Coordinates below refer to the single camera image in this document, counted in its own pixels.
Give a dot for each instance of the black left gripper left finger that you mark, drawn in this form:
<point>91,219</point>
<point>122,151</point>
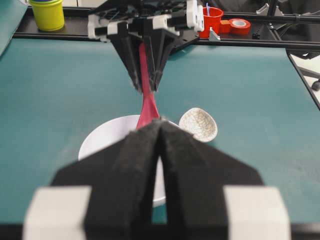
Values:
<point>103,196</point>

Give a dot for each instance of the red tape roll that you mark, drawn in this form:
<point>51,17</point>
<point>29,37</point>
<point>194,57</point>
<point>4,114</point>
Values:
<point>235,26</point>

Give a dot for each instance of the black right mounting rail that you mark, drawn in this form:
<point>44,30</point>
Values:
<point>265,31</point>

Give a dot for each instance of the white round bowl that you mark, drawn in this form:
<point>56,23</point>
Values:
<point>113,131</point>

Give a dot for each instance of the speckled egg-shaped dish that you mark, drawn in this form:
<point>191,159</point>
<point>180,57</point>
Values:
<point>200,124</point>

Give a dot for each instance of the yellow-green plastic cup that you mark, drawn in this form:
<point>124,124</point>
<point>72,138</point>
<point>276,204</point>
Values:
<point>48,14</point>

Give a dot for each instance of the red plastic cup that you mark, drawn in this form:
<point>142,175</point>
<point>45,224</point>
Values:
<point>212,17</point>

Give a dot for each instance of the red spoon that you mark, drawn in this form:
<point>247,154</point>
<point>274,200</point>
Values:
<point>149,109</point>

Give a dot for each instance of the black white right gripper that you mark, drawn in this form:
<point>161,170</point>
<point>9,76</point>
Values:
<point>158,21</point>

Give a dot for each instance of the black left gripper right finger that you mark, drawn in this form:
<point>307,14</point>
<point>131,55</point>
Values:
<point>213,196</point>

